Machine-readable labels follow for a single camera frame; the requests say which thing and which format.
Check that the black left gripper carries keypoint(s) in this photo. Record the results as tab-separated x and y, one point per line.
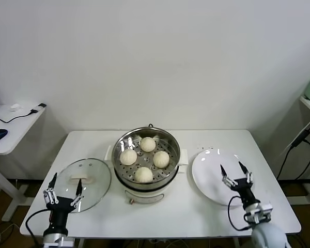
60	209

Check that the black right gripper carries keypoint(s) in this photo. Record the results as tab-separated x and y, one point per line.
244	189

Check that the round glass pot lid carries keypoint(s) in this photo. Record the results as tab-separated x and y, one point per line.
98	175

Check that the white steamed baozi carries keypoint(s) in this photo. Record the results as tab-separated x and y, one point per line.
143	174
161	158
147	144
128	157

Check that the perforated steel steamer basket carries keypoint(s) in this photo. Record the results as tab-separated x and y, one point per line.
174	155

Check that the round white plate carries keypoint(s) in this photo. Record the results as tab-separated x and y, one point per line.
209	175

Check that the white rectangular table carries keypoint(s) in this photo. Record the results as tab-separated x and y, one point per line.
170	219

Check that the white electric cooker base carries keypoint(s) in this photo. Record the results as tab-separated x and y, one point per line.
144	197

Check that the small black device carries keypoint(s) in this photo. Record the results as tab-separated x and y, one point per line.
42	105

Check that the small white object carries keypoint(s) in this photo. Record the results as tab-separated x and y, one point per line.
15	106

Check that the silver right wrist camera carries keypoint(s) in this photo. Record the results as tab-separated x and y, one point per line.
263	213

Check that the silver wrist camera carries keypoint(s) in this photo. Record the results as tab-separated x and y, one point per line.
263	213
67	243

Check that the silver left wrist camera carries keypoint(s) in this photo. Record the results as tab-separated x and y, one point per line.
67	243

